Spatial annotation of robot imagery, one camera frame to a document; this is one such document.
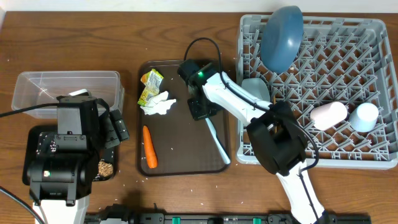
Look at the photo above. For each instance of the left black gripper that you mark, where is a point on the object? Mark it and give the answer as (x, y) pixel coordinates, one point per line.
(72, 99)

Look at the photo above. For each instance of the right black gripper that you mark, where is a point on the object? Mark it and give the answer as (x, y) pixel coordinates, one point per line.
(198, 114)

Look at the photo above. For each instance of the light blue plastic knife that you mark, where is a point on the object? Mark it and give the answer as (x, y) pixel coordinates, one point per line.
(221, 150)

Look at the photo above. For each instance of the brown food piece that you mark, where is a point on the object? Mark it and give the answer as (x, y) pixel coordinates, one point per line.
(105, 169)

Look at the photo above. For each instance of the orange carrot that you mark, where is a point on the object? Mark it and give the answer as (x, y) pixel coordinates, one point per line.
(149, 149)

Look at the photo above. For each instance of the white tissue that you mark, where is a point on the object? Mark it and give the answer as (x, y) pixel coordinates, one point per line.
(158, 104)

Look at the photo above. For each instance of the green snack wrapper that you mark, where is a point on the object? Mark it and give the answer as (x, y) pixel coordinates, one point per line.
(151, 81)

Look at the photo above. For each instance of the light blue bowl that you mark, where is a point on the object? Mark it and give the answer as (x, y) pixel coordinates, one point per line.
(256, 87)

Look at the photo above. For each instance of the cooked white rice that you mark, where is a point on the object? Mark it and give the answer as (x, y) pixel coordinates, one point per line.
(46, 143)

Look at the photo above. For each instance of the dark blue plate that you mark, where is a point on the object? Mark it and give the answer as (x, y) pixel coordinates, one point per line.
(281, 38)

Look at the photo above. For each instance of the pink cup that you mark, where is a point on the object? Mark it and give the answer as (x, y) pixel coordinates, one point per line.
(328, 115)

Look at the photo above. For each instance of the light blue cup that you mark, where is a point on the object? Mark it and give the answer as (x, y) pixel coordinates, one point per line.
(364, 117)

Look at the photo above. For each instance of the wooden chopstick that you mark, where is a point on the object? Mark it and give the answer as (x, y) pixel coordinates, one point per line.
(275, 99)

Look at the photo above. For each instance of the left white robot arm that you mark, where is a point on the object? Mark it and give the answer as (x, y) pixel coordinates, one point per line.
(65, 164)

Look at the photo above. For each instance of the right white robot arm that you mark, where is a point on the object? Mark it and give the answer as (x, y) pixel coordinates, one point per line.
(276, 138)

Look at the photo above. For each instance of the black waste bin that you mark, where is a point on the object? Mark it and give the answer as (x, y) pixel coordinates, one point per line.
(109, 155)

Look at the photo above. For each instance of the grey dishwasher rack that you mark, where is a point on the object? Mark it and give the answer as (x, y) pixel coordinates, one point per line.
(340, 59)

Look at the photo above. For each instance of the brown serving tray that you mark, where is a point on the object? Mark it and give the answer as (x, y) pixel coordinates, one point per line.
(182, 145)

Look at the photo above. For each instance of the clear plastic bin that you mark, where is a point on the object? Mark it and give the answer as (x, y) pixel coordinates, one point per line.
(36, 88)

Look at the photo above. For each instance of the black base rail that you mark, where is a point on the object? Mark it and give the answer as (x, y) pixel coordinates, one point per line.
(118, 213)

